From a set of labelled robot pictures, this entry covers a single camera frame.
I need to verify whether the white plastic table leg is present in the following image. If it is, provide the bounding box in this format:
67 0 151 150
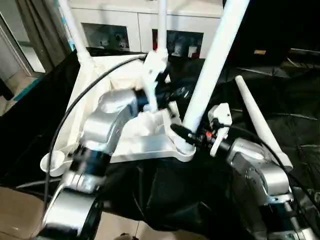
235 75 294 172
157 0 169 55
57 0 95 66
181 0 251 146

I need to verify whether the black table mat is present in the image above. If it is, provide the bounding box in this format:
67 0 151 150
0 47 320 240

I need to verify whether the white display cabinet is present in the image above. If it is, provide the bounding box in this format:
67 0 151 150
64 0 226 60

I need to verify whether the black cabinet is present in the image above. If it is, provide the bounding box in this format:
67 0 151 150
220 0 320 66

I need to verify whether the blue floor mat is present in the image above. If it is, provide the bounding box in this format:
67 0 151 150
12 77 46 103

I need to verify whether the grey curtain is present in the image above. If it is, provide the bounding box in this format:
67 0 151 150
15 0 73 76

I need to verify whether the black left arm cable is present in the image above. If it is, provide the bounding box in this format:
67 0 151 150
44 54 148 211

